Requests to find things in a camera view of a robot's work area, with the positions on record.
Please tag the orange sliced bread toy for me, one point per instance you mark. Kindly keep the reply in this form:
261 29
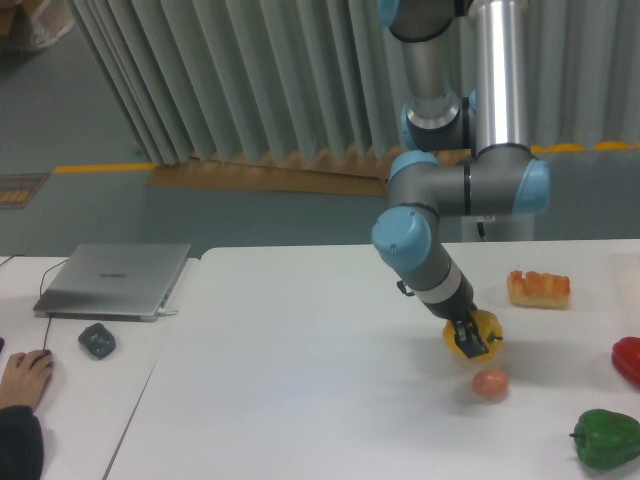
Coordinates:
538 290

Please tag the white usb cable plug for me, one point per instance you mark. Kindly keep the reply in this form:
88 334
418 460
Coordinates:
166 313

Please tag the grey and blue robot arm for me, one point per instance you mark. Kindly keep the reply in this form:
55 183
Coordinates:
467 156

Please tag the green bell pepper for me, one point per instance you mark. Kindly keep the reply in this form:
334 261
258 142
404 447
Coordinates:
605 440

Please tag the brown cardboard sheet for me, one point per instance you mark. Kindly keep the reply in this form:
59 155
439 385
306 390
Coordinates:
350 174

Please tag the grey folding partition screen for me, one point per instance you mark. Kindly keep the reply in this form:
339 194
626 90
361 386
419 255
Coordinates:
257 78

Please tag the small black controller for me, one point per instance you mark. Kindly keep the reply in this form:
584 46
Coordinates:
98 341

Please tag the person's bare hand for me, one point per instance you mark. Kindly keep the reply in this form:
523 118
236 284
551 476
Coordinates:
17 386

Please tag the yellow bell pepper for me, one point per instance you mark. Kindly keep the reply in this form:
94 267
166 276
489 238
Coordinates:
489 330

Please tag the cardboard boxes in corner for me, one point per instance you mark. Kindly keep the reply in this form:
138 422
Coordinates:
33 25

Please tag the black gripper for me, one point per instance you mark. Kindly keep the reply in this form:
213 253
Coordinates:
472 328

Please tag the silver closed laptop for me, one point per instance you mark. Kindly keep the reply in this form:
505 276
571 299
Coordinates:
114 281

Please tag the black computer mouse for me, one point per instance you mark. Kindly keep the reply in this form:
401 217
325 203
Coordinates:
42 369

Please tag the dark sleeved forearm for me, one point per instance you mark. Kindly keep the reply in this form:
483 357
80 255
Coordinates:
22 448

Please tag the red bell pepper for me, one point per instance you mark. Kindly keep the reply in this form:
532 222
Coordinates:
625 358

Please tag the brown egg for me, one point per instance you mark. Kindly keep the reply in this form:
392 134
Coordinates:
490 384

